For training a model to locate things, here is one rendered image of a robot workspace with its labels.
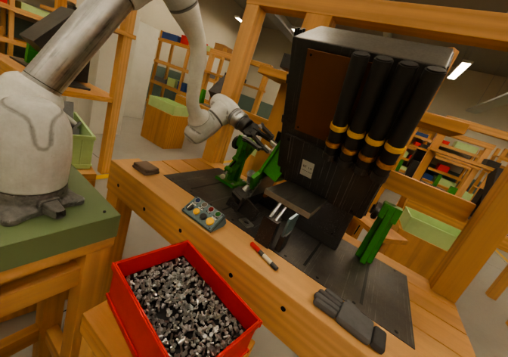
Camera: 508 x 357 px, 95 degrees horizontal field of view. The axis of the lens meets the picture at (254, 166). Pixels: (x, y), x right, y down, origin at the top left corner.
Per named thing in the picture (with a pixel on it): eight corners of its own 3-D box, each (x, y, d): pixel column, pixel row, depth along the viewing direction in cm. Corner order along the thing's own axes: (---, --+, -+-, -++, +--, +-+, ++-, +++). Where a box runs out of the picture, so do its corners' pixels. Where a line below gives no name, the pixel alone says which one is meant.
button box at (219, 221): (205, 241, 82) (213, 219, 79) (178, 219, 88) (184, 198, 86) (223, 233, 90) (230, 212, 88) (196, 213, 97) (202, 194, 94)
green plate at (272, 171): (266, 192, 94) (297, 151, 86) (252, 178, 97) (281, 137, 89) (278, 188, 104) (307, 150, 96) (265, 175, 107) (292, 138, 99)
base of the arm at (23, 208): (14, 237, 52) (14, 216, 51) (-36, 193, 59) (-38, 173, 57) (95, 209, 69) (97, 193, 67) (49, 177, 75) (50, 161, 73)
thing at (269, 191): (306, 222, 68) (311, 213, 67) (261, 196, 75) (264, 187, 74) (334, 197, 101) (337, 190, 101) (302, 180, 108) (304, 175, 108)
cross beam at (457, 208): (464, 223, 99) (477, 205, 97) (233, 121, 156) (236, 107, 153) (461, 220, 103) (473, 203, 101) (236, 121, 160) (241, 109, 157)
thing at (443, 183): (446, 209, 805) (484, 149, 743) (359, 172, 929) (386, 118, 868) (442, 205, 852) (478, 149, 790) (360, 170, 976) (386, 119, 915)
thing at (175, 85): (200, 134, 612) (225, 44, 550) (142, 105, 715) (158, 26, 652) (213, 135, 659) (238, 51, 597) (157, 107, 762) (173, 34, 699)
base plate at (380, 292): (411, 354, 64) (416, 349, 64) (162, 178, 112) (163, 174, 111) (404, 279, 100) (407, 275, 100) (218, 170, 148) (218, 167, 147)
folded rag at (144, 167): (131, 166, 108) (132, 160, 107) (146, 165, 115) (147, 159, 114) (144, 176, 104) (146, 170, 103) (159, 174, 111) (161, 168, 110)
